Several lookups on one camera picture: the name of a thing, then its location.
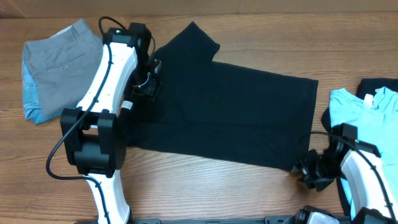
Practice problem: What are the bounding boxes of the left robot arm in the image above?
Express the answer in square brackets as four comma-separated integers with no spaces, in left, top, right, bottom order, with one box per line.
[54,22,162,223]

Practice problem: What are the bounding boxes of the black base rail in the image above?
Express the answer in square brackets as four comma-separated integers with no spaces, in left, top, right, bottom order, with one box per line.
[131,215,294,224]

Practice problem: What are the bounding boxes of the grey folded shorts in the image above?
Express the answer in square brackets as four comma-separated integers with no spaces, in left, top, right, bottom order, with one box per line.
[23,19,103,116]

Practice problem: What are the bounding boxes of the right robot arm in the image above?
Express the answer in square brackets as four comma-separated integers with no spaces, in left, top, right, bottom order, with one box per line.
[291,123,397,223]

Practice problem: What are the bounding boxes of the blue denim folded garment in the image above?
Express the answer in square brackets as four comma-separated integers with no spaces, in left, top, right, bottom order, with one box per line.
[22,56,62,124]

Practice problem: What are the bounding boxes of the black t-shirt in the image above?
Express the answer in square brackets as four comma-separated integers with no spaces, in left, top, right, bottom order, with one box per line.
[127,23,318,170]

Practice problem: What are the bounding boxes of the light blue t-shirt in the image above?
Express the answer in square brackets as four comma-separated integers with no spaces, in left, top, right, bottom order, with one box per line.
[328,86,398,218]

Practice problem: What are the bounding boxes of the black garment under pile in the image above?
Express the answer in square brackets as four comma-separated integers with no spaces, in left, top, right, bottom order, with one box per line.
[320,78,398,215]

